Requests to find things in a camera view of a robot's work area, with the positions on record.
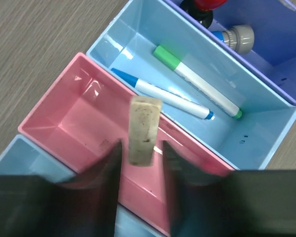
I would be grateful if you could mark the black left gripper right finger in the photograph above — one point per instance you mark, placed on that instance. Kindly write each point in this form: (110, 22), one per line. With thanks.
(243, 203)

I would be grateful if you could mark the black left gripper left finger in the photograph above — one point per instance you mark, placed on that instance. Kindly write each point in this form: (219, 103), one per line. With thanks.
(84, 206)

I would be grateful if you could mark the blue white marker pen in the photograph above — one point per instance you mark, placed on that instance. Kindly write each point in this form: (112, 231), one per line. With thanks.
(166, 96)

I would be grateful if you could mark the green white marker pen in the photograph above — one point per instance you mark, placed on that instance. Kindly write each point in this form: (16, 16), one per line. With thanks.
(197, 81)

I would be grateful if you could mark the long beige eraser block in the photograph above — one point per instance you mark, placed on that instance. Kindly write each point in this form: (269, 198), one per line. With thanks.
(144, 116)

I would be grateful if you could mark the blue grey glue stick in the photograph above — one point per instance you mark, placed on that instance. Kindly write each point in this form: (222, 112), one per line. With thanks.
(239, 38)

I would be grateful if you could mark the red cap black stamp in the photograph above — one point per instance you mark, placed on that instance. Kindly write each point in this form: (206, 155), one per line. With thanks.
(201, 10)

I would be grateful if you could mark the left light blue bin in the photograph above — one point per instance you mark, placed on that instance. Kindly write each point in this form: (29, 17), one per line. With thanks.
(23, 157)

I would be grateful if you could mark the light blue bin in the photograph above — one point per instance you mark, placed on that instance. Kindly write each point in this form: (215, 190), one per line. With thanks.
(23, 157)
(128, 44)

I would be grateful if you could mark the pink plastic bin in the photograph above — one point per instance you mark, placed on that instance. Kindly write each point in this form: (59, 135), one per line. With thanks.
(85, 111)

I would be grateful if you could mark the purple plastic bin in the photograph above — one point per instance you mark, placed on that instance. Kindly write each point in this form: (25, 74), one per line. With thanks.
(273, 55)

